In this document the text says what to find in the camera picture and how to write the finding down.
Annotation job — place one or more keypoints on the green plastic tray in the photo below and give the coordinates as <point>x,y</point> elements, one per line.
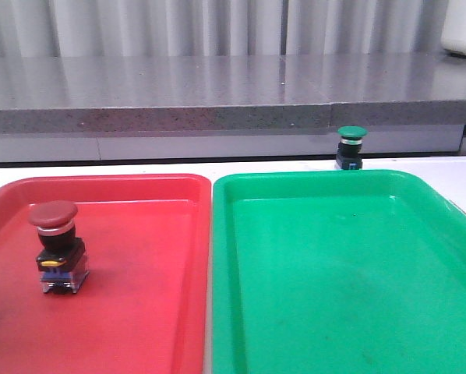
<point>337,272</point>

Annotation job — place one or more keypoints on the grey stone counter bench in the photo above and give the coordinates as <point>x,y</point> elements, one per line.
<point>115,109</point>

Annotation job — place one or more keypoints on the red plastic tray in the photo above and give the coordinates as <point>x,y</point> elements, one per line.
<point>142,307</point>

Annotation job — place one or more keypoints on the red mushroom push button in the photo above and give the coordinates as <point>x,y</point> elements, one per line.
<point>63,261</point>

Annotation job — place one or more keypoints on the green mushroom push button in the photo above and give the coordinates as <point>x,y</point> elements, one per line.
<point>348,155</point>

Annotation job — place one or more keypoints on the white container on counter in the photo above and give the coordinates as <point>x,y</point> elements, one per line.
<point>453,36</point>

